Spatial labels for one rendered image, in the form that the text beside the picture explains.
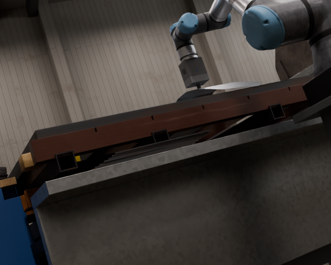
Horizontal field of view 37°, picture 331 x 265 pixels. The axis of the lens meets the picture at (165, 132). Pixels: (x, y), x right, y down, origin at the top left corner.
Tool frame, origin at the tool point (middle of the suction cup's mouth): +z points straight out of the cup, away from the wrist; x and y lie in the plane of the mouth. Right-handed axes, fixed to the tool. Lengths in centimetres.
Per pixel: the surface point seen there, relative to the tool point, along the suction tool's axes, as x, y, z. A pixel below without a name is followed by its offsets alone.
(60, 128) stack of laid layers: 38, 69, 11
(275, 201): 43, 14, 49
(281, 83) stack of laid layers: 33.8, -12.2, 11.3
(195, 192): 45, 39, 40
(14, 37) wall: -953, -132, -493
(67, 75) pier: -923, -220, -363
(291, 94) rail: 38.3, -11.1, 16.9
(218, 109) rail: 39.8, 19.9, 16.7
